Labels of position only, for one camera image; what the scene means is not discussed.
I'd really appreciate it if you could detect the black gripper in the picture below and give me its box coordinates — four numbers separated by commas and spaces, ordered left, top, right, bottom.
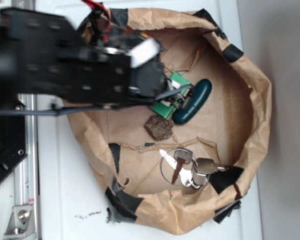
99, 29, 166, 106

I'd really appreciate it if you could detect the green rectangular block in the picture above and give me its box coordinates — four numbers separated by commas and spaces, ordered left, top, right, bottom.
151, 72, 191, 119

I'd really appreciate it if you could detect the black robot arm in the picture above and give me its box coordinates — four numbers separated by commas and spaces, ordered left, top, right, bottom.
0, 7, 167, 116

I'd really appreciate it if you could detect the brown rock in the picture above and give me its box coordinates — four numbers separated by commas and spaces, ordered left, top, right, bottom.
144, 115, 174, 141

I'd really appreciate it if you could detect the dark green oval case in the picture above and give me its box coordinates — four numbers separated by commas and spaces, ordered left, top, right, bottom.
172, 78, 213, 125

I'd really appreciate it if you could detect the bunch of silver keys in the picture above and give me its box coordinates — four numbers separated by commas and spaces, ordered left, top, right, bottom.
159, 147, 230, 189

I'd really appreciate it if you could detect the crumpled brown paper enclosure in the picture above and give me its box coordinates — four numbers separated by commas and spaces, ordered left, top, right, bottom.
68, 8, 272, 235

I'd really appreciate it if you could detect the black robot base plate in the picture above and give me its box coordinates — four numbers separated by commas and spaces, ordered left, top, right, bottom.
0, 116, 27, 184

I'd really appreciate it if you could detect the aluminium extrusion rail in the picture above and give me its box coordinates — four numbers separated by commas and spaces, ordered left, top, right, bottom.
13, 93, 41, 240

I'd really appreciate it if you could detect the silver corner bracket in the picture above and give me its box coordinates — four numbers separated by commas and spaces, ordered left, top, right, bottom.
3, 205, 36, 240

